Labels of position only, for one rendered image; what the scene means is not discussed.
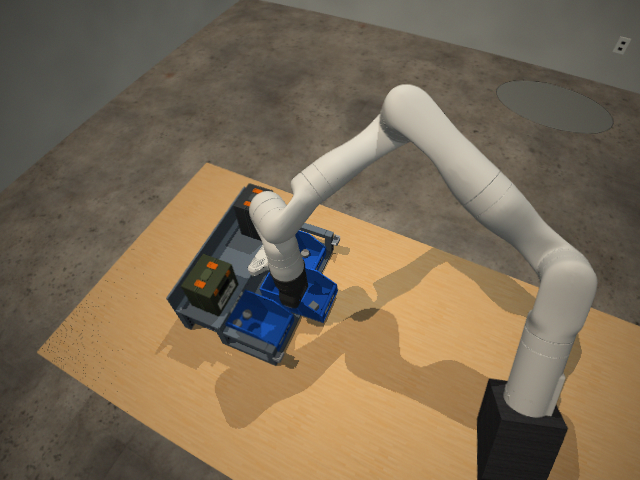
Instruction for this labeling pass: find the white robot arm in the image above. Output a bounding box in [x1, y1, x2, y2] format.
[249, 84, 597, 417]

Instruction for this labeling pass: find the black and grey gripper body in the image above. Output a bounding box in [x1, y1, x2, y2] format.
[248, 245, 308, 308]

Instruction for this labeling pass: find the blue bin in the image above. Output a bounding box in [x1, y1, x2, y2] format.
[225, 289, 293, 351]
[295, 230, 325, 271]
[260, 267, 336, 322]

